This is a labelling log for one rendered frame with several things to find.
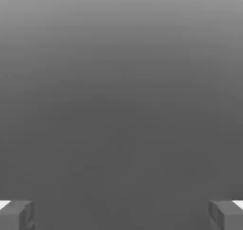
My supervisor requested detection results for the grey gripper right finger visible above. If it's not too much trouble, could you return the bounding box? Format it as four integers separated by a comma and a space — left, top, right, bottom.
207, 200, 243, 230

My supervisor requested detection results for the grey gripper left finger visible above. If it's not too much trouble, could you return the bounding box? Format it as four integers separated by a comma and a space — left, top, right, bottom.
0, 200, 36, 230

